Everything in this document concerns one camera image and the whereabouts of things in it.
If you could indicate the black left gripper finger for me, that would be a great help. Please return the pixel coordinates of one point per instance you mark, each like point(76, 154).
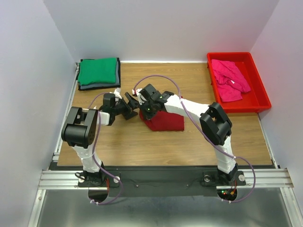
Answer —
point(130, 114)
point(131, 103)

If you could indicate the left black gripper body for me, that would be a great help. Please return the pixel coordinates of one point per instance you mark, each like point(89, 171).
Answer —
point(125, 107)

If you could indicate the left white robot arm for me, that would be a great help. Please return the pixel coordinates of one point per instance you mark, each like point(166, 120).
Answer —
point(82, 127)

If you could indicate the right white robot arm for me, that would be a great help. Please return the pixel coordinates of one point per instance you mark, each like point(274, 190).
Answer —
point(211, 120)

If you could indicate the aluminium rail frame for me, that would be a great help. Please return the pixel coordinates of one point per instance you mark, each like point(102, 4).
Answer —
point(267, 199)

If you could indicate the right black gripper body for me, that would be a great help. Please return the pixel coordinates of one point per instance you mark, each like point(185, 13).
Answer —
point(144, 109)

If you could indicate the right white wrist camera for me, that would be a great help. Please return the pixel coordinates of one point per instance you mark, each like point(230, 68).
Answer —
point(140, 97)

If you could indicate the folded green t shirt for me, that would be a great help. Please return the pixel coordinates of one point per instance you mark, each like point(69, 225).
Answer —
point(97, 71)

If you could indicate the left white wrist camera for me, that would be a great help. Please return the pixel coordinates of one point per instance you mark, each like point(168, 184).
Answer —
point(117, 94)

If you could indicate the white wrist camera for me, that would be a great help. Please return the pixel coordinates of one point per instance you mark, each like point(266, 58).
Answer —
point(117, 94)
point(140, 97)

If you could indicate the red plastic bin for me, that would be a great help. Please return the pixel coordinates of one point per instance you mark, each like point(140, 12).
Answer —
point(254, 101)

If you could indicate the pink t shirt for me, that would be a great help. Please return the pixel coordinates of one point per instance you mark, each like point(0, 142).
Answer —
point(231, 83)

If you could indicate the dark red t shirt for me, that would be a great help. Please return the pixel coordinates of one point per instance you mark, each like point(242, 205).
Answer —
point(164, 121)

